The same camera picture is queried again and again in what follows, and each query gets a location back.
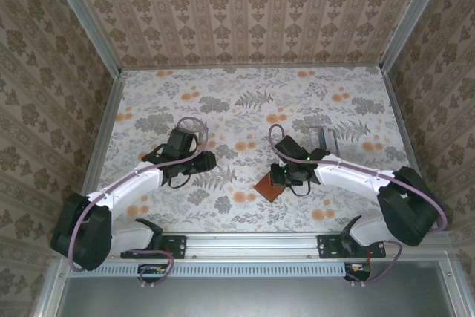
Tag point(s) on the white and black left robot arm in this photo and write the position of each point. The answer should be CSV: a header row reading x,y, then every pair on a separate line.
x,y
126,194

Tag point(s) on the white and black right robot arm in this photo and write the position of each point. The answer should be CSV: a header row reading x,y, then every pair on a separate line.
x,y
356,179

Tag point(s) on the small black controller board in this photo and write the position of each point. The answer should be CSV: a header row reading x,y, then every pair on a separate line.
x,y
153,271
358,271

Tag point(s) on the grey metal panel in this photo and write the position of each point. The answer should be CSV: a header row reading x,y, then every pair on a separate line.
x,y
252,298

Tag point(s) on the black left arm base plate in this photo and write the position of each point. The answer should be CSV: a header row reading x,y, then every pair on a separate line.
x,y
174,247

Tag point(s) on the aluminium frame rail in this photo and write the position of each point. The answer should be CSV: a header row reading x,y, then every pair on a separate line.
x,y
252,244

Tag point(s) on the aluminium table side rail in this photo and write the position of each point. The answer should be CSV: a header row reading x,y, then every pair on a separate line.
x,y
406,127
105,127

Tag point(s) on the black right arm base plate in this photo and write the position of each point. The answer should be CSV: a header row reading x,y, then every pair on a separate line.
x,y
332,247

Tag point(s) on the aluminium frame post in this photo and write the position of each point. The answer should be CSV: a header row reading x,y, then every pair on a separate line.
x,y
412,16
83,16

